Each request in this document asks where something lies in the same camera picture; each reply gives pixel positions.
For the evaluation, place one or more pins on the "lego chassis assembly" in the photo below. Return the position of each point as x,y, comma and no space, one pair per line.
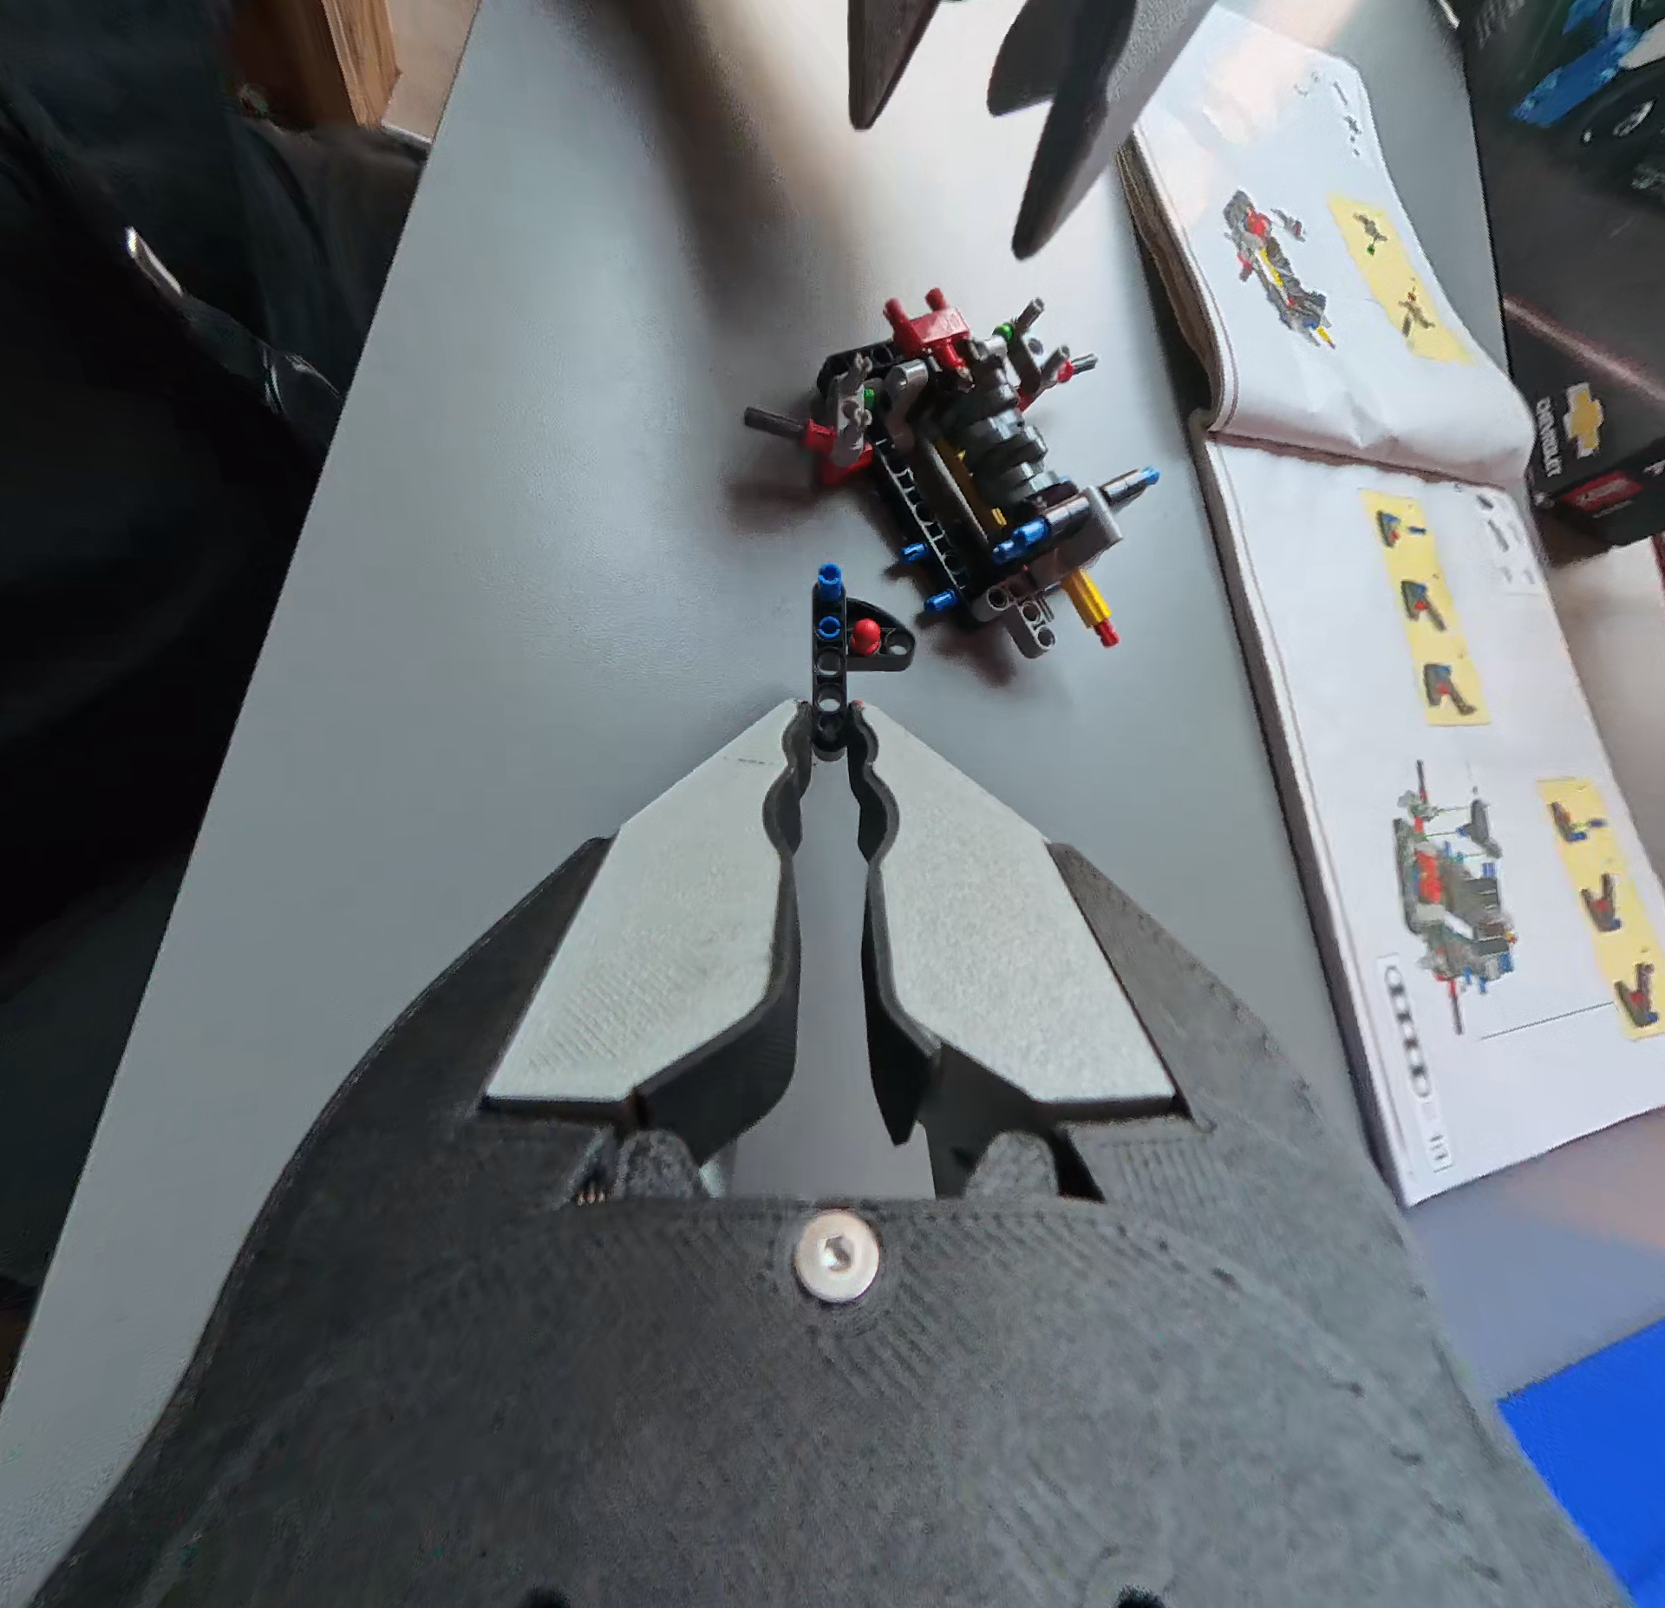
988,450

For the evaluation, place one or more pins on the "lego instruction booklet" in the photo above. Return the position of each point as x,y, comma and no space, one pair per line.
1302,371

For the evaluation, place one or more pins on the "small black lego subassembly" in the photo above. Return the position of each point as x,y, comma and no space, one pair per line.
829,670

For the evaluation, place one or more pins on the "lego set box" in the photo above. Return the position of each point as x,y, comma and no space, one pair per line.
1560,203

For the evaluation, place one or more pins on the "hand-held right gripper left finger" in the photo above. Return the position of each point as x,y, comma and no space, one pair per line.
651,957

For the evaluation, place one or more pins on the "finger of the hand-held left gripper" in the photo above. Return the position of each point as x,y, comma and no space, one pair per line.
898,8
1118,59

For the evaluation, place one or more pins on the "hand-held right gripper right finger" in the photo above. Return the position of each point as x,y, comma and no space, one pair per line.
1015,957

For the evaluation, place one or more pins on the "blue storage bin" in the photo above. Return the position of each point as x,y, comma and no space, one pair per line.
1601,1464

